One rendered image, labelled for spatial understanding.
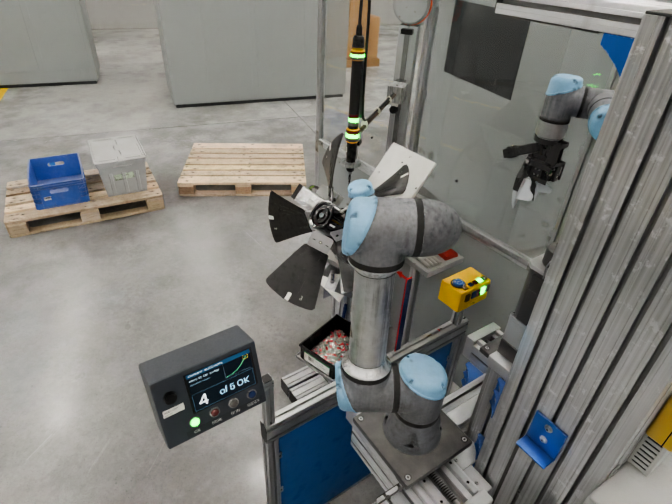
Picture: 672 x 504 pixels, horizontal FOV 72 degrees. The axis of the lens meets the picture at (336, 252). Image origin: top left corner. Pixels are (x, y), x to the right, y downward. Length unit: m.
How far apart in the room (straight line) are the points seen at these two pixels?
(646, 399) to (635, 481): 0.26
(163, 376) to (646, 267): 0.97
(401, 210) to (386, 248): 0.08
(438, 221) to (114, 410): 2.24
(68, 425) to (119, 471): 0.42
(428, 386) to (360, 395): 0.15
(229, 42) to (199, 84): 0.70
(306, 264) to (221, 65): 5.53
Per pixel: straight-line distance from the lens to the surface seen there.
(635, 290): 0.88
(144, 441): 2.63
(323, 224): 1.73
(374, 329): 1.00
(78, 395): 2.94
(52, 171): 4.98
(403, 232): 0.87
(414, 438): 1.24
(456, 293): 1.71
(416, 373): 1.12
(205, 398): 1.21
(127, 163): 4.35
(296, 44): 7.29
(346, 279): 1.59
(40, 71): 8.72
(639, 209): 0.84
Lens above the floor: 2.09
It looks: 34 degrees down
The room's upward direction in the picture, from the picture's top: 3 degrees clockwise
